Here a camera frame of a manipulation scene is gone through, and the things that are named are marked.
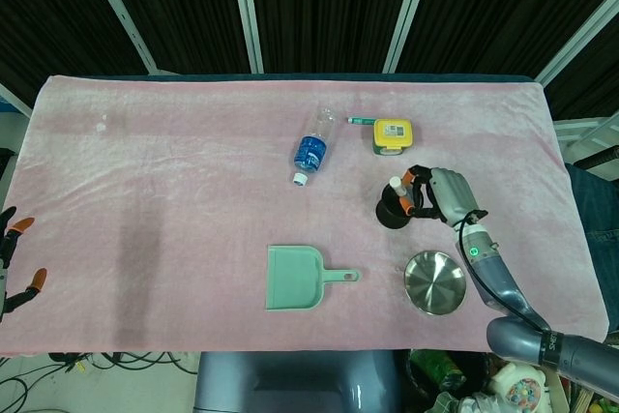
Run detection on right black grey robot hand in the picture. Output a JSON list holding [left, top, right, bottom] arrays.
[[398, 164, 488, 228]]

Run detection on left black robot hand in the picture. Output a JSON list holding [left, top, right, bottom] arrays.
[[0, 206, 48, 323]]

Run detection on black mesh pen holder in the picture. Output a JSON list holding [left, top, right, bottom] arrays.
[[375, 179, 418, 230]]

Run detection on green tub yellow lid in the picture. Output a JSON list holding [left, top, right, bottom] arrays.
[[370, 117, 416, 158]]

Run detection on stainless steel round dish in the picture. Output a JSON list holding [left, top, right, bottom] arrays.
[[403, 250, 469, 316]]

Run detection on clear bottle blue label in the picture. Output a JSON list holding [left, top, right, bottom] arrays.
[[291, 105, 339, 188]]

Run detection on blue jeans leg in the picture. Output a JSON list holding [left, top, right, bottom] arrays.
[[565, 163, 619, 332]]

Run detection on pink plush table cloth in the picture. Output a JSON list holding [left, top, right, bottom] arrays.
[[0, 74, 609, 355]]

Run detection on mint green plastic dustpan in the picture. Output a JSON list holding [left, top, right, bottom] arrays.
[[264, 244, 363, 312]]

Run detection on white plastic toy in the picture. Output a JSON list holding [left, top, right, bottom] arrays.
[[486, 363, 548, 410]]

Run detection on black pleated curtain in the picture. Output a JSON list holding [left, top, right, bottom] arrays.
[[0, 0, 619, 120]]

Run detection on grey robot torso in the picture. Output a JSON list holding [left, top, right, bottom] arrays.
[[192, 349, 402, 413]]

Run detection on black floor cables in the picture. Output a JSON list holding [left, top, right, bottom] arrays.
[[0, 350, 200, 413]]

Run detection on white frame pole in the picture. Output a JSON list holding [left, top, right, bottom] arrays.
[[227, 0, 265, 74], [79, 0, 159, 74], [383, 0, 439, 74], [535, 0, 619, 86]]

